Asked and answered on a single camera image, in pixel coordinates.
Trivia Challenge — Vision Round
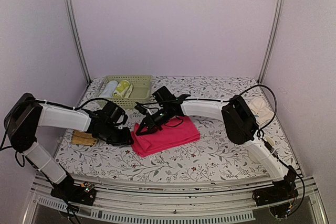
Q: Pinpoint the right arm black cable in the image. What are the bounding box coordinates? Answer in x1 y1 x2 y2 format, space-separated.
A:
238 84 279 130

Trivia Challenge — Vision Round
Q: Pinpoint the green patterned rolled towel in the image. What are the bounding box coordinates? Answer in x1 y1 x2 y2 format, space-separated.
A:
113 80 133 98

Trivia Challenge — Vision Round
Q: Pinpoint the cream white towel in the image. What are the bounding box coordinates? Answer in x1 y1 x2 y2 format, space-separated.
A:
248 97 274 126

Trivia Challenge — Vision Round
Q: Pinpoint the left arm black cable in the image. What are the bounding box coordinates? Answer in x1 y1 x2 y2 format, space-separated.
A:
73 97 113 112

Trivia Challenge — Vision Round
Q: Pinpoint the aluminium frame post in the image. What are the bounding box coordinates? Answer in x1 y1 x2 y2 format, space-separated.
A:
64 0 92 85
257 0 285 83

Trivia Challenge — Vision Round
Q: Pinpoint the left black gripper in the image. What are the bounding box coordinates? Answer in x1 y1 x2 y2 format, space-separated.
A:
102 122 134 147

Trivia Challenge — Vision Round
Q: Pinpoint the right aluminium frame post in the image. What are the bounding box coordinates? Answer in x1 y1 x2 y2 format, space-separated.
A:
257 0 285 83

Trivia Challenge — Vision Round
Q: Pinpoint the aluminium front rail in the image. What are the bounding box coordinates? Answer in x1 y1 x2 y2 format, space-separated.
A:
23 174 330 223

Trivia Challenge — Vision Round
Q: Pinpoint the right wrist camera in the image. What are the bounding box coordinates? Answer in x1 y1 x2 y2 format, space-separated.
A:
134 102 153 116

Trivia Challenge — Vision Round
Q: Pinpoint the light blue rolled towel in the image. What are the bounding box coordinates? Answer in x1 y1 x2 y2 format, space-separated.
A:
99 80 119 98

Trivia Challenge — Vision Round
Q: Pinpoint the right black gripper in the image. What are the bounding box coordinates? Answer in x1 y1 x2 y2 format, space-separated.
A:
135 105 171 136

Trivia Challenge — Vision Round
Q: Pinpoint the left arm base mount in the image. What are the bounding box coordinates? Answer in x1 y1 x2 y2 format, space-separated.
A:
50 183 97 206

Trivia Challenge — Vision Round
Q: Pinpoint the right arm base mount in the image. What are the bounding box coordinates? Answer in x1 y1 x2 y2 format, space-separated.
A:
252 181 299 206

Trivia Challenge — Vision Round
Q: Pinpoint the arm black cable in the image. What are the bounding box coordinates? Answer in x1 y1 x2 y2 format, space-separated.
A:
238 84 279 130
73 97 113 112

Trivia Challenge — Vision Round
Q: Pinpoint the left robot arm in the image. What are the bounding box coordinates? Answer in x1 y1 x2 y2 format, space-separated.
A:
4 93 133 200

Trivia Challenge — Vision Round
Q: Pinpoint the woven bamboo tray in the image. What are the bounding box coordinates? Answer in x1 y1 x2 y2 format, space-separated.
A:
71 131 98 146

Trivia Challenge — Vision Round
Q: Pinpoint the left aluminium frame post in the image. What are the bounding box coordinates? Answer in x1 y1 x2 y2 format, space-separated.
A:
64 0 92 85

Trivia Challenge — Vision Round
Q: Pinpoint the green plastic basket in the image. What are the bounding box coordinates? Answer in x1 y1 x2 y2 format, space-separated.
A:
95 75 152 109

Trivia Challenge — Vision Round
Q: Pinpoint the pink towel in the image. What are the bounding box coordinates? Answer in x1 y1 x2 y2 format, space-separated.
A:
131 116 200 157

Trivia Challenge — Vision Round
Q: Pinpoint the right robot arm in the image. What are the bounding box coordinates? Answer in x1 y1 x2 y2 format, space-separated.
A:
135 87 297 201

